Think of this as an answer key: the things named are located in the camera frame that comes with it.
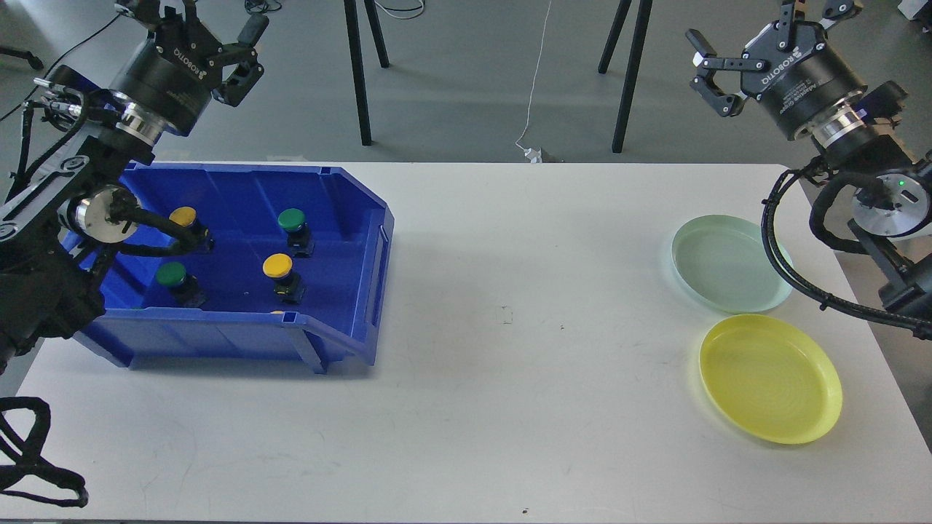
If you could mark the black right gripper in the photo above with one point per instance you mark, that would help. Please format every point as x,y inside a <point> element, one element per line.
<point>793,84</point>

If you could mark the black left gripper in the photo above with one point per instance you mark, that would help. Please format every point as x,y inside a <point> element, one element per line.
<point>169,73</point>

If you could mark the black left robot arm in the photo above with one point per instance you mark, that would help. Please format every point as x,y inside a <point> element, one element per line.
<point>67,215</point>

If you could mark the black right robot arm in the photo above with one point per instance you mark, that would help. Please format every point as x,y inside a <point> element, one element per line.
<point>873,191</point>

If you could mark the pale green plate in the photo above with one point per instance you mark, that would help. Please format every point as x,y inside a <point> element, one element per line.
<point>721,262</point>

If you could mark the yellow plate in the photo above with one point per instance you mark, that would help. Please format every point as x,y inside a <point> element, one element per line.
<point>770,379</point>

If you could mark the black tripod right legs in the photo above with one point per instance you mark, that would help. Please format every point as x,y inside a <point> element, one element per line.
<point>639,37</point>

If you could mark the black tripod legs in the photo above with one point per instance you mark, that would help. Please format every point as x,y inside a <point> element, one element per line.
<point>354,42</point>
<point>639,37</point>

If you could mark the black tripod left legs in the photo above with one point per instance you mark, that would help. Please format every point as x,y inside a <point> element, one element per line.
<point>354,42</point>

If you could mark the blue plastic bin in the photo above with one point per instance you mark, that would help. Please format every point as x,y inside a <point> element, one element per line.
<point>297,271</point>

